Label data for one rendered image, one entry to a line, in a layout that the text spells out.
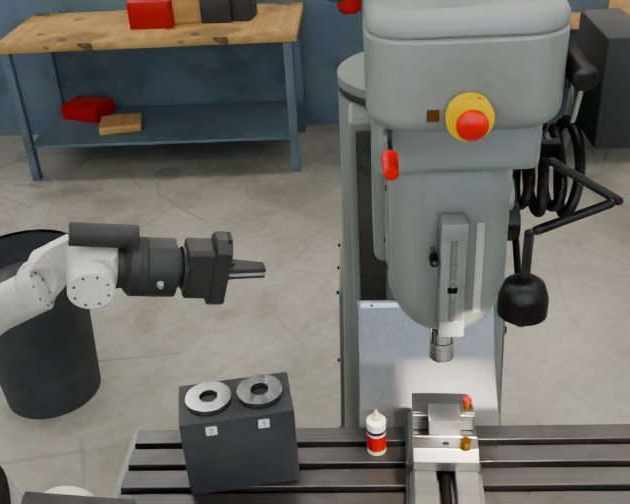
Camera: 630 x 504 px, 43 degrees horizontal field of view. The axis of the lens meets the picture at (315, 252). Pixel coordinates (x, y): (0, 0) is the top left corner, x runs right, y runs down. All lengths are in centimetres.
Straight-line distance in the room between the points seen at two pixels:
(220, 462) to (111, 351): 211
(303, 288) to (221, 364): 66
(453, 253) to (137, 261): 47
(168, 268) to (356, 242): 73
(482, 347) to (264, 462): 60
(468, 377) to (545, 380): 149
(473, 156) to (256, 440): 73
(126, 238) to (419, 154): 43
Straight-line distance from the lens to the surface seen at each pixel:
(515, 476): 171
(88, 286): 114
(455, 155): 118
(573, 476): 173
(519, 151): 119
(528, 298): 117
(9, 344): 320
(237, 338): 362
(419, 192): 124
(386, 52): 103
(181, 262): 119
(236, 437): 159
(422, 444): 159
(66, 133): 552
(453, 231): 123
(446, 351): 149
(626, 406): 335
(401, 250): 130
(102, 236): 115
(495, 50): 103
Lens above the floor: 214
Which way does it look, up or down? 31 degrees down
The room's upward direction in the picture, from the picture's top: 4 degrees counter-clockwise
